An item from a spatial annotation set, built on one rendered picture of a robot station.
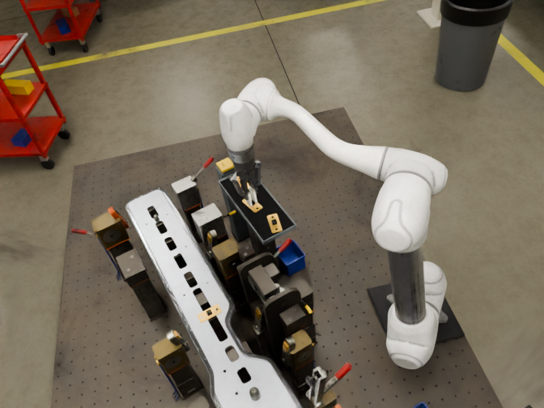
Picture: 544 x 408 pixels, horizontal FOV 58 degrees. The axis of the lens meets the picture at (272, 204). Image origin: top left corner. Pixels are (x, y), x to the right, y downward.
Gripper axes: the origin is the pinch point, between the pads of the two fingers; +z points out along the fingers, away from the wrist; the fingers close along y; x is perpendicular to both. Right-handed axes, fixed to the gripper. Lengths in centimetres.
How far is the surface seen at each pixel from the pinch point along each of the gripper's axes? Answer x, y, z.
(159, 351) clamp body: 20, 56, 16
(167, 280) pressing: -5.1, 39.2, 20.4
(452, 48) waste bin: -81, -245, 82
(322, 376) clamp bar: 67, 27, -1
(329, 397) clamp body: 68, 25, 15
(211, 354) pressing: 30, 43, 20
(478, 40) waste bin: -66, -252, 72
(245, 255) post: 12.9, 14.1, 10.4
